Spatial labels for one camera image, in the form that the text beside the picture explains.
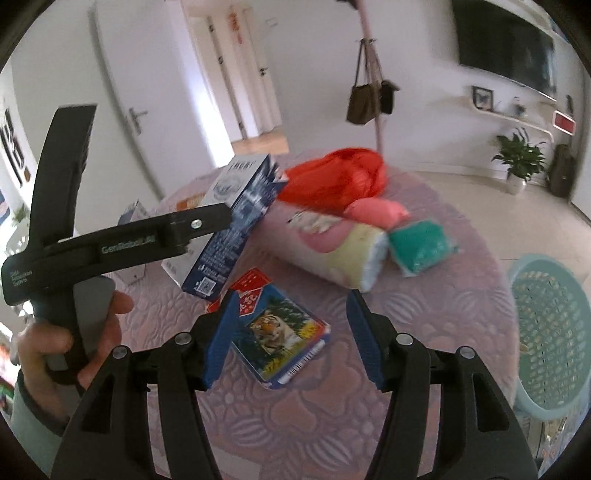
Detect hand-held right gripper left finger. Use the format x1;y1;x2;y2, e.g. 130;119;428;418
51;290;241;480

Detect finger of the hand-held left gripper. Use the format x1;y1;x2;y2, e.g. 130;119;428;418
167;204;233;254

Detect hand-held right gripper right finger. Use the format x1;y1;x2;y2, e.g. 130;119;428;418
346;288;541;480

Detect blue and white carton box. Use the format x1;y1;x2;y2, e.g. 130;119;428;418
161;154;289;303

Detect tiger print box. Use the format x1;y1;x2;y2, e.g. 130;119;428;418
230;284;332;391

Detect person's left forearm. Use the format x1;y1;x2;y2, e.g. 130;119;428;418
9;374;70;476

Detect person's left hand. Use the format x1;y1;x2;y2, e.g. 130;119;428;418
17;292;134;423

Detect small white box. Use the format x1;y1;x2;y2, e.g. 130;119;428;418
117;199;151;227

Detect red card box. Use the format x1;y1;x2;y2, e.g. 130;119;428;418
206;268;273;319

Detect pink and yellow tissue pack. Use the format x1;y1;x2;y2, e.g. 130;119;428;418
263;203;389;294

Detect green packet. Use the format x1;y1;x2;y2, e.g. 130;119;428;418
387;219;460;278

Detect pink packet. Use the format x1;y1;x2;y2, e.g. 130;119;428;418
344;198;411;232

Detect red plastic bag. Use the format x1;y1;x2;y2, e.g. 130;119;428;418
277;148;389;215

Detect white door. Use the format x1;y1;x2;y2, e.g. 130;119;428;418
90;0;232;199

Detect teal plastic basket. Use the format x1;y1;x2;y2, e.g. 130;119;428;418
508;254;591;421

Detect brown hanging bag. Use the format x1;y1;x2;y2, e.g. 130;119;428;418
346;41;382;125

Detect dark hanging bag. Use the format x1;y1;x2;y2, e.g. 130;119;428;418
379;79;400;116

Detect potted green plant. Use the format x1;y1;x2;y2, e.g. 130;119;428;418
492;129;548;195

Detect pink coat rack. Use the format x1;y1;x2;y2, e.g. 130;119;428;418
348;0;393;155

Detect dark floor bag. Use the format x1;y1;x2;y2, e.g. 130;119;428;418
547;144;578;199

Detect red and white box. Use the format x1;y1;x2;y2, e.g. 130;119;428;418
551;111;578;136

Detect black wall pictures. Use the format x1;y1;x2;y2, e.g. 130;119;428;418
0;106;33;185

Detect white wall shelf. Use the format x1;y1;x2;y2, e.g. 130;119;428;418
462;95;555;148

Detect black picture frame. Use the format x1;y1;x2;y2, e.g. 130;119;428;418
471;85;495;112

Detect wall television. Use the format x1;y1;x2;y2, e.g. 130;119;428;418
450;0;557;102

